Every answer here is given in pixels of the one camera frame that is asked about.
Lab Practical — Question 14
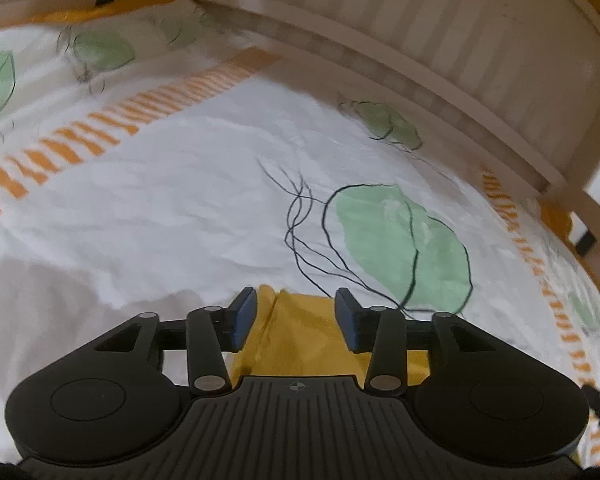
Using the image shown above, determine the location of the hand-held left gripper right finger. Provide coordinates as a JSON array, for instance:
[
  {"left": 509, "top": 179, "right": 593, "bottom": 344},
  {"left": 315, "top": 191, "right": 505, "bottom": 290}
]
[{"left": 334, "top": 287, "right": 502, "bottom": 395}]

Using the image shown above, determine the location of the yellow knit sweater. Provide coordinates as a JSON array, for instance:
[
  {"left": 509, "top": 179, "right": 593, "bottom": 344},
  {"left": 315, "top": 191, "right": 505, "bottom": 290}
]
[{"left": 227, "top": 284, "right": 431, "bottom": 386}]

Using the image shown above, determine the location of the white leaf-print duvet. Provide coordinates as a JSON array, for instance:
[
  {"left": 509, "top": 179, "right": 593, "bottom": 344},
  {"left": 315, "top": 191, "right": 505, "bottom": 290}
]
[{"left": 0, "top": 0, "right": 600, "bottom": 480}]

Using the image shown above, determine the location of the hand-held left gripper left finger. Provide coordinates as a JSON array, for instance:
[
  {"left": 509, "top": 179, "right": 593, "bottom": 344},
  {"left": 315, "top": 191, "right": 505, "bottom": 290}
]
[{"left": 94, "top": 286, "right": 259, "bottom": 395}]

